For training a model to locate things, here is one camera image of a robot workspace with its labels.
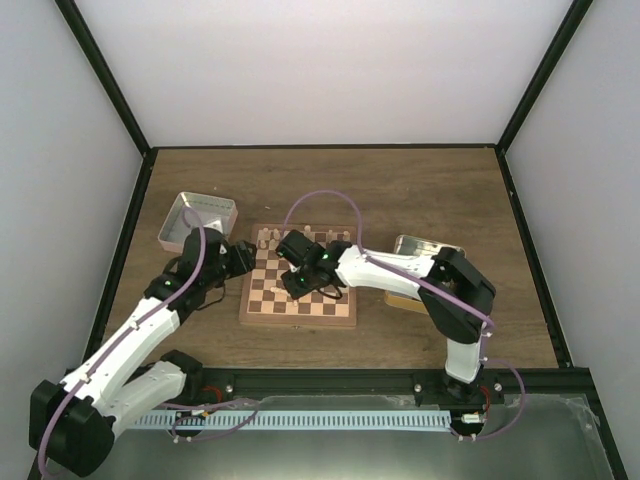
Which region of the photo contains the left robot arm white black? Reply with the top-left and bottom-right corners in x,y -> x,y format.
29,227 -> 257,479

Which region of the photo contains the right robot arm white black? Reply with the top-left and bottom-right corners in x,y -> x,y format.
276,230 -> 496,403

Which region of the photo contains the wooden chess board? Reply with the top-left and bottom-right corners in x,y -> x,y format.
239,223 -> 357,328

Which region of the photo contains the pink metal tin tray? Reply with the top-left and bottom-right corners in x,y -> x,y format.
158,191 -> 238,253

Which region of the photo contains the yellow metal tin tray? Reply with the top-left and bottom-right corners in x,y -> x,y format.
382,234 -> 467,314

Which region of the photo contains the light blue slotted cable duct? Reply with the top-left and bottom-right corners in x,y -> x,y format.
130,410 -> 451,433

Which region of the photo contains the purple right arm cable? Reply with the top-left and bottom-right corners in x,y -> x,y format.
283,188 -> 527,444

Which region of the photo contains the black aluminium frame rail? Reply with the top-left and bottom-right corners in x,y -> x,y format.
187,367 -> 595,405

